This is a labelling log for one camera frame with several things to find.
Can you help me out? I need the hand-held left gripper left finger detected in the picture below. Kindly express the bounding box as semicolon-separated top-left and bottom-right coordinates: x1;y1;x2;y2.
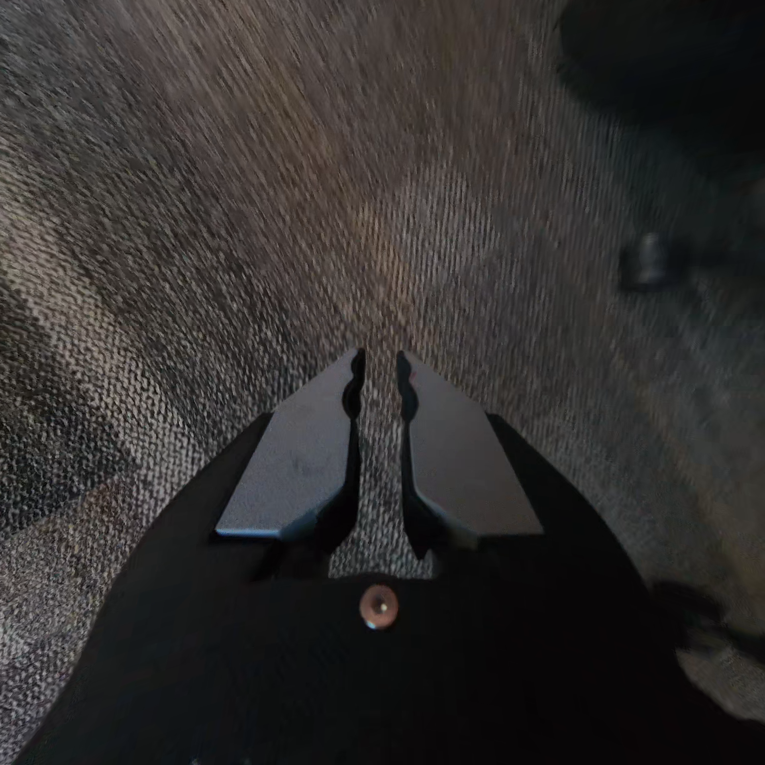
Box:
214;348;367;559

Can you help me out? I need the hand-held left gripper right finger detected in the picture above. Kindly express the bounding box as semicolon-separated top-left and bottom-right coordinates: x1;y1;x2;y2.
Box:
396;349;545;561

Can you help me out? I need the grey woven fabric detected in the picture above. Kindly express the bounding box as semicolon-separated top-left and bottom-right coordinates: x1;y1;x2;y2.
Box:
0;0;765;765

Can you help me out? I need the small grey blurred object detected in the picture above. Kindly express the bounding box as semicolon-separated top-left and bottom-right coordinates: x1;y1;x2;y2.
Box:
618;232;688;295

